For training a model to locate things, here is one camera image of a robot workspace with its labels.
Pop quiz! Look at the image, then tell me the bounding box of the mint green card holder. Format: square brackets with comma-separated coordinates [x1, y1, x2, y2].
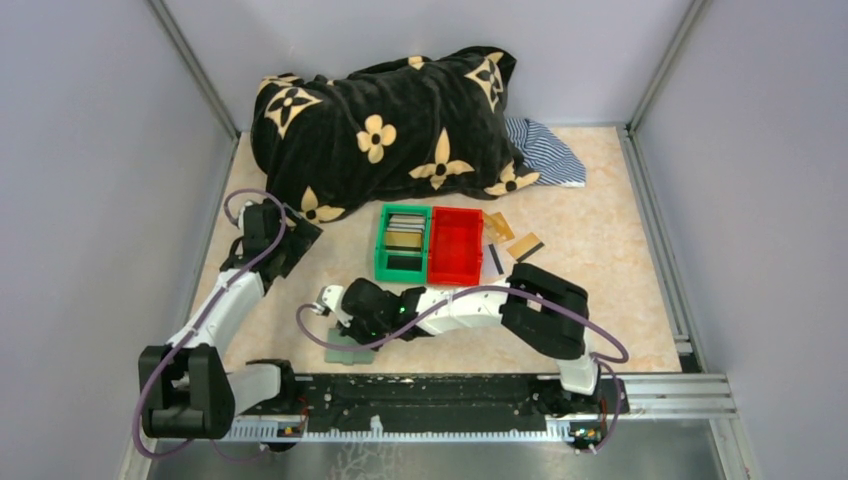
[324, 328, 376, 366]

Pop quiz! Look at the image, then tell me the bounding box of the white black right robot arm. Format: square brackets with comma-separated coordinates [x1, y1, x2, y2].
[318, 263, 603, 412]

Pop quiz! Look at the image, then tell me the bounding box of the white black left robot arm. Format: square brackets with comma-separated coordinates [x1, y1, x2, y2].
[136, 199, 322, 440]

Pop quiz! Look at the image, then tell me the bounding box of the black card in bin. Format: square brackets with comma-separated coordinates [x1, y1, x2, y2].
[386, 253, 423, 272]

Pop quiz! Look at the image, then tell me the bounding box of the stack of cards in bin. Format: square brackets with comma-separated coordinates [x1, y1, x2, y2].
[383, 214, 426, 251]

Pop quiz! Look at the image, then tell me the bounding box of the white card black stripe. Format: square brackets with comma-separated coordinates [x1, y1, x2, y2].
[481, 243, 505, 279]

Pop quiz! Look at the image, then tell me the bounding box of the gold patterned card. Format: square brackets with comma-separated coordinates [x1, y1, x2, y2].
[482, 212, 515, 244]

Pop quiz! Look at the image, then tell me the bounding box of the gold card with stripe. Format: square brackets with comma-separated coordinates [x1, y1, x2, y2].
[507, 233, 545, 263]

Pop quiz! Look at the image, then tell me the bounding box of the green plastic bin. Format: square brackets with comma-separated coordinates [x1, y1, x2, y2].
[374, 203, 432, 284]

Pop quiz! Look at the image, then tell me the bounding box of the red plastic bin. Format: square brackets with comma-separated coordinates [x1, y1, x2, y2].
[427, 206, 483, 287]

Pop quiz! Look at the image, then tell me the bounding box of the black floral blanket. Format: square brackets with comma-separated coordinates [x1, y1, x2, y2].
[250, 46, 540, 224]

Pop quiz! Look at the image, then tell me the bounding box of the blue white striped cloth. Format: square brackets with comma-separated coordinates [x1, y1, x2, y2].
[505, 117, 588, 188]

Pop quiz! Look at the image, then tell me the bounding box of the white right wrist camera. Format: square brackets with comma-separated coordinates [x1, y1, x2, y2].
[314, 285, 345, 316]

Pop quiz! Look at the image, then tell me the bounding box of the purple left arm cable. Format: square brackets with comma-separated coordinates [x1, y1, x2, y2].
[132, 189, 290, 461]

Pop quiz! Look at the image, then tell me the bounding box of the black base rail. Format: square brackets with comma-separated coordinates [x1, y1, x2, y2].
[245, 373, 630, 434]

